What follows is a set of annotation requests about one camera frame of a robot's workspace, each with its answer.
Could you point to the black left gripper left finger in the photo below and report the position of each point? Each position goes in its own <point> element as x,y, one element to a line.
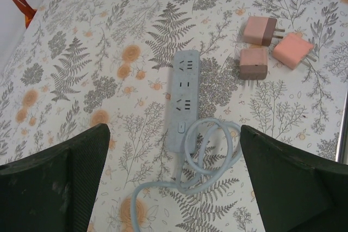
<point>40,188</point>

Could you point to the floral patterned table cover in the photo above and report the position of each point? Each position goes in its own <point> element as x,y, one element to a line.
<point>81,52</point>

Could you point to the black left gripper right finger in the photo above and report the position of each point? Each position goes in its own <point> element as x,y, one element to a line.
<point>296,188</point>

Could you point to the plain pink plug adapter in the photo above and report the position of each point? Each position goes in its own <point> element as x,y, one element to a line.
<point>292,51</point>

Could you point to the pink and brown plug adapter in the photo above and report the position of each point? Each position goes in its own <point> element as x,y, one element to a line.
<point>257,31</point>
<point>253,62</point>

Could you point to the blue-grey power strip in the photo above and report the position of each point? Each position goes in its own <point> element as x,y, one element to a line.
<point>185,85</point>

